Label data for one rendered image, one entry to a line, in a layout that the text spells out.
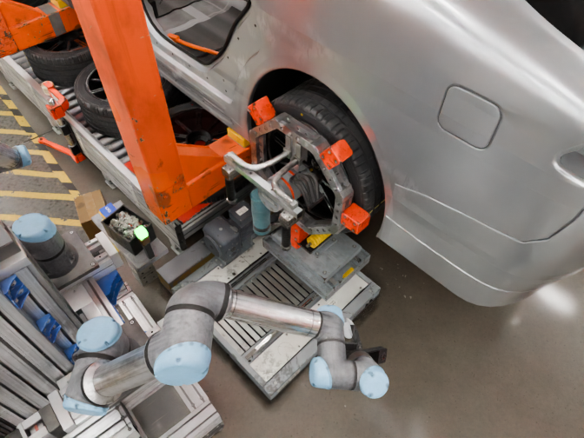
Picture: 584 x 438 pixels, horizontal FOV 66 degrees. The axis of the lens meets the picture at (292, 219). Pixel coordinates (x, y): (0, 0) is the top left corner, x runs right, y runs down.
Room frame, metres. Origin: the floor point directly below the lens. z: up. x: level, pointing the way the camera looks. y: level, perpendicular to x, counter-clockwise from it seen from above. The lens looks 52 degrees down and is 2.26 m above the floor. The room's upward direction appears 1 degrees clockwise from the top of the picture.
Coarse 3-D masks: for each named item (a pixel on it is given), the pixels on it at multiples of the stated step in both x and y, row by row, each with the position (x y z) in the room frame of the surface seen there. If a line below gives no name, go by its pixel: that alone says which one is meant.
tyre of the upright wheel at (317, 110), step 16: (288, 96) 1.50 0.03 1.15; (304, 96) 1.48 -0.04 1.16; (320, 96) 1.46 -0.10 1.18; (336, 96) 1.47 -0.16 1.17; (288, 112) 1.46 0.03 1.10; (304, 112) 1.39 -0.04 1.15; (320, 112) 1.36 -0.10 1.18; (336, 112) 1.37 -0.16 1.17; (320, 128) 1.33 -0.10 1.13; (336, 128) 1.30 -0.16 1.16; (352, 128) 1.32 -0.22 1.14; (352, 144) 1.26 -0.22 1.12; (368, 144) 1.29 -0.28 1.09; (352, 160) 1.22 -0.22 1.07; (368, 160) 1.24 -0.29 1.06; (352, 176) 1.21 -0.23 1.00; (368, 176) 1.20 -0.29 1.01; (368, 192) 1.17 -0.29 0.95; (368, 208) 1.16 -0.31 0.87
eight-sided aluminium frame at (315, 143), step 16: (256, 128) 1.47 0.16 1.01; (272, 128) 1.40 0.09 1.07; (288, 128) 1.34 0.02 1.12; (304, 128) 1.34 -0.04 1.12; (256, 144) 1.48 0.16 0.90; (304, 144) 1.28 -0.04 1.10; (320, 144) 1.25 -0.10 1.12; (256, 160) 1.48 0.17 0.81; (320, 160) 1.22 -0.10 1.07; (336, 176) 1.21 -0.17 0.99; (336, 192) 1.15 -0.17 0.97; (352, 192) 1.16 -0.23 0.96; (336, 208) 1.14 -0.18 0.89; (304, 224) 1.26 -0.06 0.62; (320, 224) 1.22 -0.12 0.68; (336, 224) 1.14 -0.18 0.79
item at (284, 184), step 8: (272, 176) 1.28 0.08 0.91; (288, 176) 1.28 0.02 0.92; (280, 184) 1.23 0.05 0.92; (288, 184) 1.24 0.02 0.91; (304, 184) 1.27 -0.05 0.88; (288, 192) 1.22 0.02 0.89; (296, 192) 1.24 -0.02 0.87; (264, 200) 1.23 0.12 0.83; (272, 200) 1.19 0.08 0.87; (272, 208) 1.19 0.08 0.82; (280, 208) 1.17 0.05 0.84
